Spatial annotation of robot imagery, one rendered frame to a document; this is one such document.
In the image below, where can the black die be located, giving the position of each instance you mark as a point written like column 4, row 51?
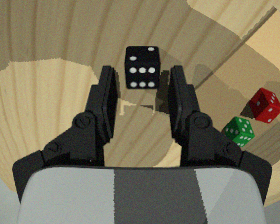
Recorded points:
column 142, row 67

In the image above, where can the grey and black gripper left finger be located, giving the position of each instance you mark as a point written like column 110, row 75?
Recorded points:
column 81, row 144

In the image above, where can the dark green die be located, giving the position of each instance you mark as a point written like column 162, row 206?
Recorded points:
column 239, row 130

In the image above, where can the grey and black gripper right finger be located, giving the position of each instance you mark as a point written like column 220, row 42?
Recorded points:
column 194, row 132

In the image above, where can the red die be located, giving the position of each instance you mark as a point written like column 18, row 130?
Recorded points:
column 265, row 106

